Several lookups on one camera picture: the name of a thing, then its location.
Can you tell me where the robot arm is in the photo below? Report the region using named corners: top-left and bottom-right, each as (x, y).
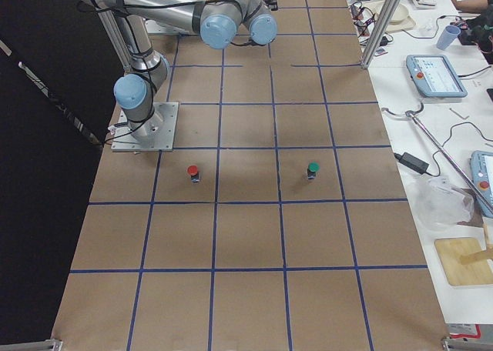
top-left (81, 0), bottom-right (277, 151)

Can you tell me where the person's forearm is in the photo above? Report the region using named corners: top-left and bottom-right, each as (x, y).
top-left (451, 0), bottom-right (492, 14)

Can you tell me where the red push button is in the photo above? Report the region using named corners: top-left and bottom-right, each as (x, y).
top-left (187, 165), bottom-right (200, 183)

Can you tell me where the green push button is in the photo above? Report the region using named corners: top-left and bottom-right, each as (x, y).
top-left (307, 162), bottom-right (320, 180)

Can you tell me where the black power adapter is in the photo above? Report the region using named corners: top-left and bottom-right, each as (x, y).
top-left (394, 152), bottom-right (429, 175)

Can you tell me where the metal walking cane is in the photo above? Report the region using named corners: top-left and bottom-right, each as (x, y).
top-left (381, 103), bottom-right (492, 212)

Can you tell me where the clear plastic bag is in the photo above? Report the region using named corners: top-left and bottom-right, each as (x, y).
top-left (409, 176), bottom-right (475, 230)

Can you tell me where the blue teach pendant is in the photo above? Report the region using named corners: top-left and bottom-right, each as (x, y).
top-left (405, 55), bottom-right (468, 99)
top-left (470, 151), bottom-right (492, 205)

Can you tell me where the black curtain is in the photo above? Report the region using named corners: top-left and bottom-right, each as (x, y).
top-left (1, 0), bottom-right (123, 344)

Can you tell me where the wooden board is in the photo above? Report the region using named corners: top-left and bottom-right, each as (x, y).
top-left (434, 237), bottom-right (492, 287)

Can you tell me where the blue plastic cup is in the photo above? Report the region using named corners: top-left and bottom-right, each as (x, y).
top-left (436, 25), bottom-right (461, 50)

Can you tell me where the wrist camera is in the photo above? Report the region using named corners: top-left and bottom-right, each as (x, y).
top-left (263, 0), bottom-right (279, 12)

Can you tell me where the aluminium frame post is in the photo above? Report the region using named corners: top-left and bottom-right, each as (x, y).
top-left (361, 0), bottom-right (401, 69)

